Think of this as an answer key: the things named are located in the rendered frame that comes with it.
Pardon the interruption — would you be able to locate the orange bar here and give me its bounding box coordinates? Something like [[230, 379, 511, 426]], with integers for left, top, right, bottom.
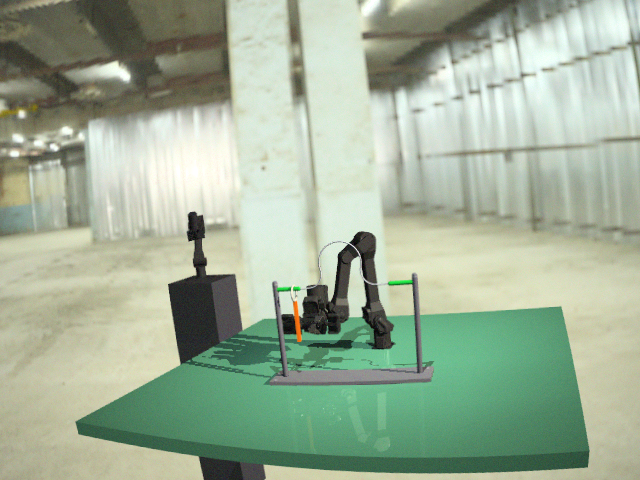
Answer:
[[290, 285, 301, 342]]

